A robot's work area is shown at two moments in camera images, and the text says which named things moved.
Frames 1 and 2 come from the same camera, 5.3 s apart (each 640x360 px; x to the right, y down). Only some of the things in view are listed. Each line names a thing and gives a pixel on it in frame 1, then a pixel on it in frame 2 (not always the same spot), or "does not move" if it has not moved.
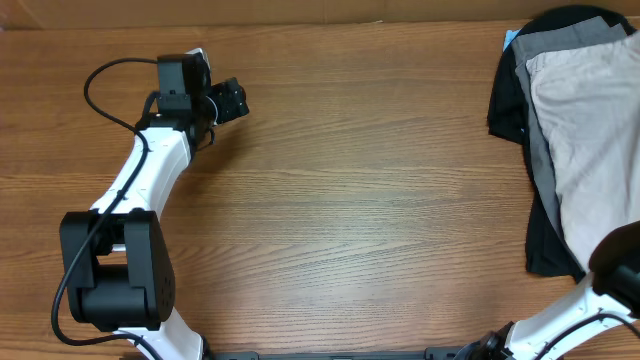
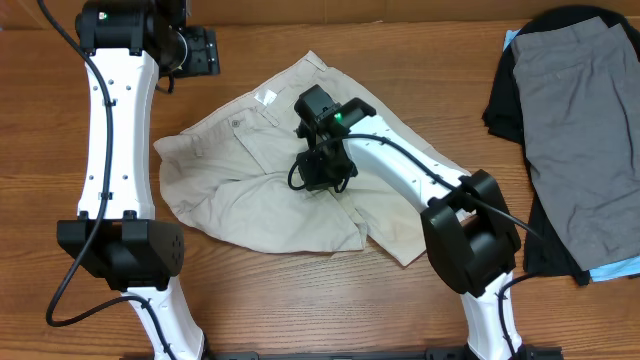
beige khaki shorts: (591, 100) → (227, 183)
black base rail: (467, 353) does not move
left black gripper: (231, 97) → (205, 57)
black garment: (546, 251) does not move
